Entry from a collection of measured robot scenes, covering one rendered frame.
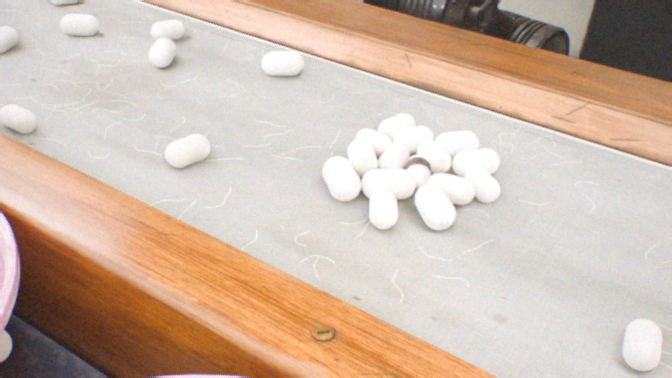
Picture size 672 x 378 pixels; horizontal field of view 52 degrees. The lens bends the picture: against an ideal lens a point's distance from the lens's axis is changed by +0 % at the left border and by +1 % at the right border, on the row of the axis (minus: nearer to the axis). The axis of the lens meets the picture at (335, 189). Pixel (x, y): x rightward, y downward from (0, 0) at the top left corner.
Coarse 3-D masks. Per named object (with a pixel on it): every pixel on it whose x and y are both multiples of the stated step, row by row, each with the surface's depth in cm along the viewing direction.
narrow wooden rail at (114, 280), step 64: (0, 192) 40; (64, 192) 41; (64, 256) 37; (128, 256) 36; (192, 256) 36; (64, 320) 41; (128, 320) 36; (192, 320) 33; (256, 320) 33; (320, 320) 33
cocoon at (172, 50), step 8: (160, 40) 63; (168, 40) 63; (152, 48) 62; (160, 48) 61; (168, 48) 62; (176, 48) 64; (152, 56) 62; (160, 56) 61; (168, 56) 62; (160, 64) 62; (168, 64) 62
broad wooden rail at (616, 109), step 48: (144, 0) 78; (192, 0) 75; (240, 0) 73; (288, 0) 74; (336, 0) 75; (336, 48) 67; (384, 48) 65; (432, 48) 64; (480, 48) 65; (528, 48) 66; (480, 96) 60; (528, 96) 58; (576, 96) 57; (624, 96) 58; (624, 144) 54
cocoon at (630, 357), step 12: (636, 324) 35; (648, 324) 35; (636, 336) 35; (648, 336) 34; (660, 336) 35; (624, 348) 35; (636, 348) 34; (648, 348) 34; (660, 348) 34; (636, 360) 34; (648, 360) 34
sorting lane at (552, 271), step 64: (0, 0) 75; (128, 0) 78; (0, 64) 61; (64, 64) 62; (128, 64) 63; (192, 64) 64; (256, 64) 65; (320, 64) 66; (0, 128) 51; (64, 128) 52; (128, 128) 53; (192, 128) 53; (256, 128) 54; (320, 128) 55; (448, 128) 56; (512, 128) 57; (128, 192) 45; (192, 192) 46; (256, 192) 46; (320, 192) 47; (512, 192) 48; (576, 192) 49; (640, 192) 50; (256, 256) 41; (320, 256) 41; (384, 256) 41; (448, 256) 42; (512, 256) 42; (576, 256) 43; (640, 256) 43; (384, 320) 37; (448, 320) 37; (512, 320) 37; (576, 320) 38
